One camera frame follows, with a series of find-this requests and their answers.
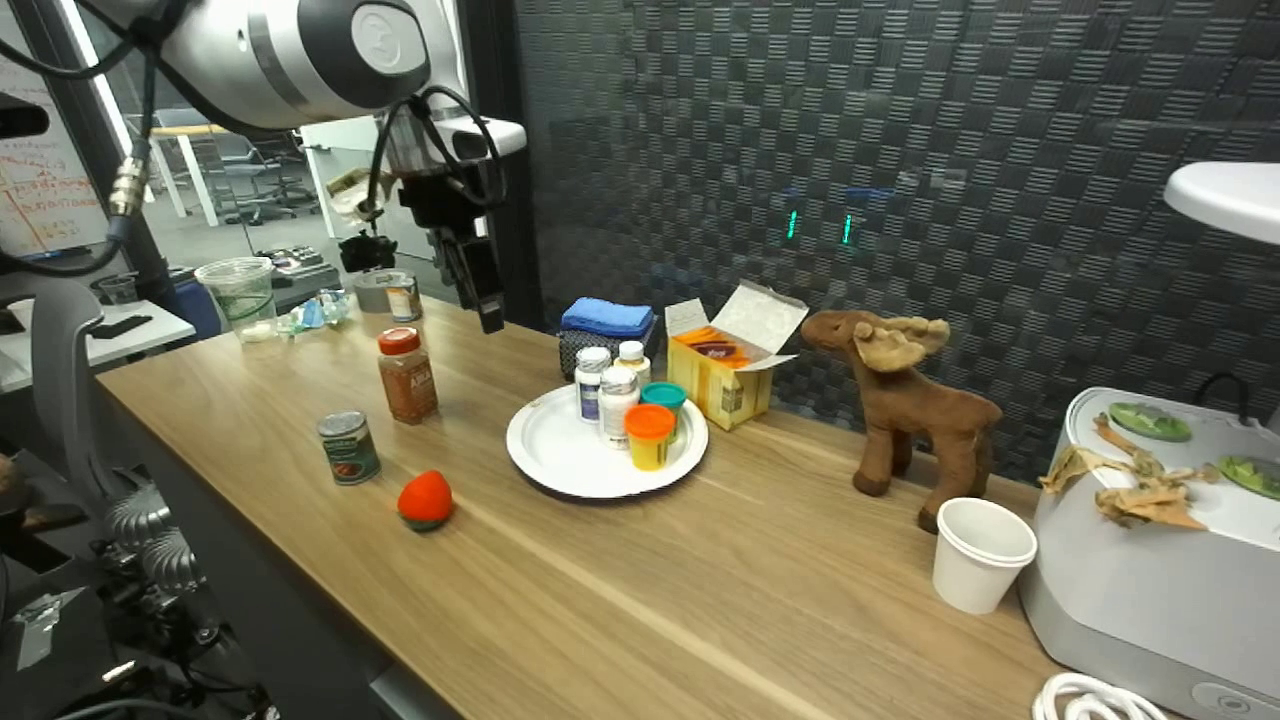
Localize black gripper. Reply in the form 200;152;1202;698
397;167;510;338

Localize white blue-label pill bottle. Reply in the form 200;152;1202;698
571;345;616;423

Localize small white yellow-label bottle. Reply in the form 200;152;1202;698
613;338;657;395

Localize white round plate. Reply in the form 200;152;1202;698
503;379;712;504

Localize small clear jar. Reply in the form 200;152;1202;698
350;266;426;329

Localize black clamp stand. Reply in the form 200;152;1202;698
334;218;399;275

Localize spice jar with orange lid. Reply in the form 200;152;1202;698
372;326;443;430

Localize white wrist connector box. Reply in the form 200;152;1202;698
433;112;530;166

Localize blue sponge cloth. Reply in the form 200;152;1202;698
554;292;660;339

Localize clear plastic bottle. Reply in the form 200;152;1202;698
234;292;358;345

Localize green-label tin can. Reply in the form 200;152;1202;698
317;406;382;490

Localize translucent plastic container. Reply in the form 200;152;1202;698
197;253;281;333

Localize red toy tomato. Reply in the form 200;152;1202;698
390;464;458;538

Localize open yellow cardboard box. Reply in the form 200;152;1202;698
660;282;811;433

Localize white side desk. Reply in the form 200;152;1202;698
0;292;205;395

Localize grey office chair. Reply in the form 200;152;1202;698
24;275;112;513

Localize grey and black machinery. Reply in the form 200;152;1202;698
0;475;285;720

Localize brown plush moose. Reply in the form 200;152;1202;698
795;308;1008;538

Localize white paper cup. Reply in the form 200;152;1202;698
928;493;1039;620

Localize green round pod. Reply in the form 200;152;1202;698
1102;395;1197;446
1212;451;1280;504

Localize dried brown leaves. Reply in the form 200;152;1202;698
1034;413;1217;533

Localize white and grey appliance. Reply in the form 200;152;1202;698
1016;379;1280;720

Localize black arm cable with connector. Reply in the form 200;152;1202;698
0;0;174;285

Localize white coiled cable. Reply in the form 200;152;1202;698
1030;668;1183;720

